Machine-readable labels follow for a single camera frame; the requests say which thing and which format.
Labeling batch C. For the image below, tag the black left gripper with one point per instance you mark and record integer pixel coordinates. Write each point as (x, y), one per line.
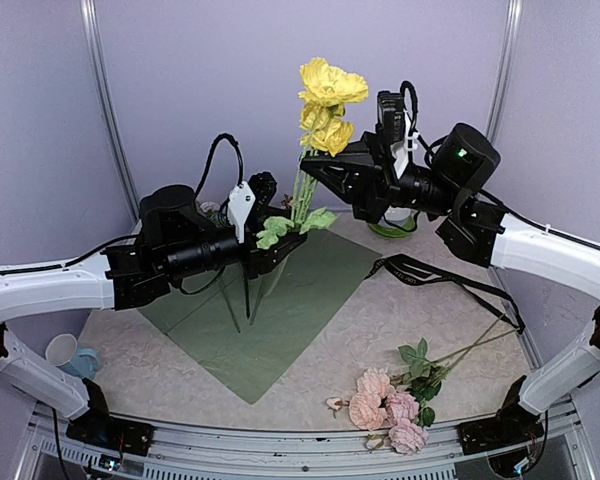
(264, 256)

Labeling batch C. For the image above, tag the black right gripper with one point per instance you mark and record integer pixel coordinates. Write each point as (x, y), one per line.
(372, 190)

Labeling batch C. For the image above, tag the yellow fake flower stem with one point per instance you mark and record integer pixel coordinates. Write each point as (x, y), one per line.
(327, 91)

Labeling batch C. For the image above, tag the green pink wrapping paper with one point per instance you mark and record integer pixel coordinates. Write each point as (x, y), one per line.
(247, 334)

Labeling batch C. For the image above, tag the small pink bud stem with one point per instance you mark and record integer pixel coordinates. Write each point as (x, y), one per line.
(211, 208)

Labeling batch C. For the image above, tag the black printed ribbon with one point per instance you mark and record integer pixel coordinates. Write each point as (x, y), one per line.
(413, 272)

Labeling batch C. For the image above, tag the pink rose stem bunch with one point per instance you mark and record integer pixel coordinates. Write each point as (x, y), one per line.
(395, 410)

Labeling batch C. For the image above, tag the blue fake flower stem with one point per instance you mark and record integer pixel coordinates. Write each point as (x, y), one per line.
(219, 218)

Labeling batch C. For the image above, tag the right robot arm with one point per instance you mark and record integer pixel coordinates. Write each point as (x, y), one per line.
(524, 245)

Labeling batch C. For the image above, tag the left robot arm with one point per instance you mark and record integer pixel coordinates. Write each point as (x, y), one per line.
(50, 287)

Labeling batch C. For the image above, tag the green plate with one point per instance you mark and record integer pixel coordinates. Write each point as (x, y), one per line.
(400, 231)

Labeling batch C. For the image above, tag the white ceramic bowl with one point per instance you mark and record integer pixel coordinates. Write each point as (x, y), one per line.
(398, 219)

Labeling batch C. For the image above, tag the white paper cup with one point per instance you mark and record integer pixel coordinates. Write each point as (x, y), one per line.
(61, 350)

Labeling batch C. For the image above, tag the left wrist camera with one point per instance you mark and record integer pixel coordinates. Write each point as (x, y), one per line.
(249, 202)

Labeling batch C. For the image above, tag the aluminium frame post right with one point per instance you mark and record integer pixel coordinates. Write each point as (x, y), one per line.
(505, 68)

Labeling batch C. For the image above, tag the aluminium frame post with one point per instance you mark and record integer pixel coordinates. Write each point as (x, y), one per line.
(97, 58)
(505, 68)

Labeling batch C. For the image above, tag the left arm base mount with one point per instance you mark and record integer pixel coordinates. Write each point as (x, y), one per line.
(113, 433)

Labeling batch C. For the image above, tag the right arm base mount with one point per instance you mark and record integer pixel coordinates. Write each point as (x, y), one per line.
(502, 430)

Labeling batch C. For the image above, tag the aluminium frame post left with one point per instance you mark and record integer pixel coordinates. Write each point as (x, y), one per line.
(97, 58)

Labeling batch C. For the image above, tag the aluminium front rail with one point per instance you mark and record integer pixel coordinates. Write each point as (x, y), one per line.
(179, 451)

